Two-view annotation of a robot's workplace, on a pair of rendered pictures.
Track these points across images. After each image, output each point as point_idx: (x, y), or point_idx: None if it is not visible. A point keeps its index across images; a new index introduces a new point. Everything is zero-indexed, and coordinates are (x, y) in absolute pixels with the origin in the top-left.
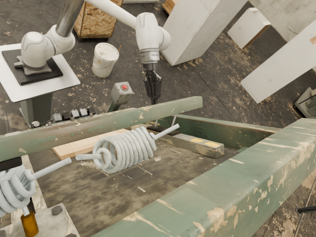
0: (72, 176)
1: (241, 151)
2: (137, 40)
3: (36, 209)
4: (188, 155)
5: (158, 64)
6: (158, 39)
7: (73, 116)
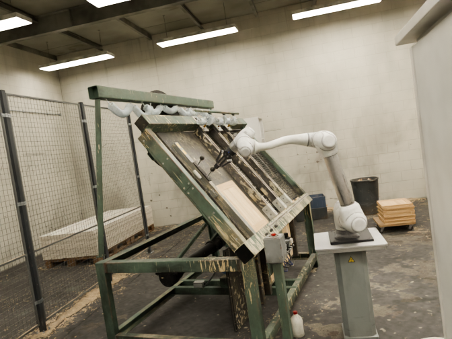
0: None
1: (175, 123)
2: None
3: (209, 139)
4: None
5: (228, 147)
6: (236, 136)
7: None
